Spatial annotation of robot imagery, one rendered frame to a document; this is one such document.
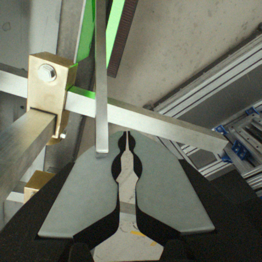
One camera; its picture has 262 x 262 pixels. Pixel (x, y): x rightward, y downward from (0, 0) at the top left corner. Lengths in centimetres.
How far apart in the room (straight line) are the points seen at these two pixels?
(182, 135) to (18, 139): 23
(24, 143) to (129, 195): 154
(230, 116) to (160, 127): 86
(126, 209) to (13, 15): 50
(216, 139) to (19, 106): 50
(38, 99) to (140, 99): 91
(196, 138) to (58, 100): 23
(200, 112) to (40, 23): 83
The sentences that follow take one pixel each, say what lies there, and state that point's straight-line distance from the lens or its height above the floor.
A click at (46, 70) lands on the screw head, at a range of 24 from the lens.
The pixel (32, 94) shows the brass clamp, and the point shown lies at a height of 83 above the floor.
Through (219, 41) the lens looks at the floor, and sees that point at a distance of 118.
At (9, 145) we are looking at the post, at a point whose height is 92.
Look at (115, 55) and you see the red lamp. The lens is 36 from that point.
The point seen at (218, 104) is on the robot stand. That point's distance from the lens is 104.
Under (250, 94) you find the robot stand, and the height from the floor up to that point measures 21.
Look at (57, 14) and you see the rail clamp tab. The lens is 46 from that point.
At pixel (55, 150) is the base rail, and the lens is 49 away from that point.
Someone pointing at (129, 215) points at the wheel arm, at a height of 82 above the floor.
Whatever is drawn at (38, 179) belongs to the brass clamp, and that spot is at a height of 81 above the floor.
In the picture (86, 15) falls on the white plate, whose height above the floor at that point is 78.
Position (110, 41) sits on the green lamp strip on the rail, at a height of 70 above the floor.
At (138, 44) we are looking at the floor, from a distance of 106.
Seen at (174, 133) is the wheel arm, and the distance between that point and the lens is 29.
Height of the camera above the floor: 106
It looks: 60 degrees down
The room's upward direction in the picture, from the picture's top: 177 degrees clockwise
